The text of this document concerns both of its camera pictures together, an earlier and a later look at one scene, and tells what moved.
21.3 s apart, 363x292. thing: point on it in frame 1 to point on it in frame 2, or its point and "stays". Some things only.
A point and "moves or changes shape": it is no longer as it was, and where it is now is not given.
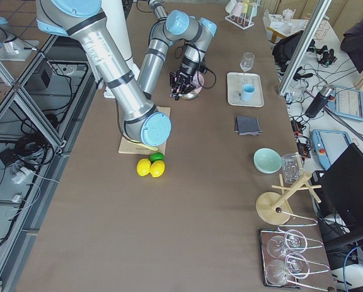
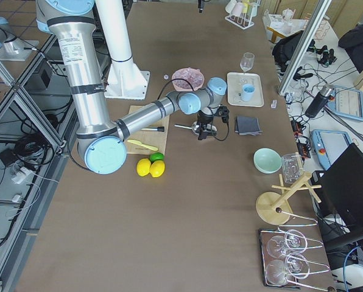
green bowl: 267,160 stays
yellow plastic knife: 144,145 stays
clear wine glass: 246,62 stays
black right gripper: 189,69 to 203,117
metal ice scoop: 190,95 moves or changes shape
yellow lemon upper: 143,166 stays
